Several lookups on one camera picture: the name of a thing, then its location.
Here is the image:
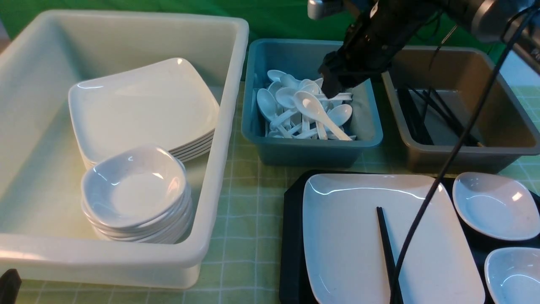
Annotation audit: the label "stack of white square plates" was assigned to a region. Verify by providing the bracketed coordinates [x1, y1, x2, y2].
[68, 58, 220, 168]

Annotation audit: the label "black serving tray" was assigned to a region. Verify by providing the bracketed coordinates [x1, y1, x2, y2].
[278, 169, 540, 304]

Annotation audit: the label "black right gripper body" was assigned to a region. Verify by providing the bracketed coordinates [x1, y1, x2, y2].
[318, 0, 443, 98]

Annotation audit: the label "stack of white bowls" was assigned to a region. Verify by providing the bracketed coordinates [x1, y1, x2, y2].
[81, 146, 195, 244]

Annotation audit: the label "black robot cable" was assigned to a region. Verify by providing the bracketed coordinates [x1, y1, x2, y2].
[389, 8, 540, 304]

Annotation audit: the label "large white plastic tub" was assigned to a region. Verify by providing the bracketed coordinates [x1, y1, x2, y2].
[1, 10, 249, 289]

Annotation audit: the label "pile of white spoons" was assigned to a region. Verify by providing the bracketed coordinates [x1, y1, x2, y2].
[255, 69, 353, 140]

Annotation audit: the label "brown plastic bin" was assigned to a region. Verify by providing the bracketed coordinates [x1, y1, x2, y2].
[381, 46, 540, 174]

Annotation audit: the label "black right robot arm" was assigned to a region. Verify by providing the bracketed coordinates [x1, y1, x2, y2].
[318, 0, 539, 98]

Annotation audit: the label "black chopsticks in bin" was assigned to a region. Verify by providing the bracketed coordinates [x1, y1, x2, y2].
[397, 84, 465, 146]

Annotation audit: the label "teal plastic bin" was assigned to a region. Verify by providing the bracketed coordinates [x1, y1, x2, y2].
[241, 39, 383, 168]

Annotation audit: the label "green backdrop cloth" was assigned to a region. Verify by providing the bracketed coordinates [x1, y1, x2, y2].
[0, 0, 526, 82]

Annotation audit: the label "white bowl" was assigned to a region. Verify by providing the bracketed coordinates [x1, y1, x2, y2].
[484, 247, 540, 304]
[452, 172, 540, 241]

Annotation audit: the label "black chopstick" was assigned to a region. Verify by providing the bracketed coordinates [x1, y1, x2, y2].
[376, 206, 403, 304]

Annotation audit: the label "white soup spoon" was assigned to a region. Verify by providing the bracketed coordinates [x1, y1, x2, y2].
[293, 92, 351, 141]

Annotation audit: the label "black object bottom left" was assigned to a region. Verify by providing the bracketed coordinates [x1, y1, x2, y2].
[0, 268, 22, 304]

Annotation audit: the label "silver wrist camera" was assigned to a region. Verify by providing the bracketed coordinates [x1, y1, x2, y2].
[307, 0, 345, 20]

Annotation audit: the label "white square rice plate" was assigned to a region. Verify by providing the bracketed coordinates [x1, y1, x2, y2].
[302, 174, 486, 304]

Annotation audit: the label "green checkered tablecloth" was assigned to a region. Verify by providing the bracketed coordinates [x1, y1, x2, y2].
[15, 82, 540, 304]

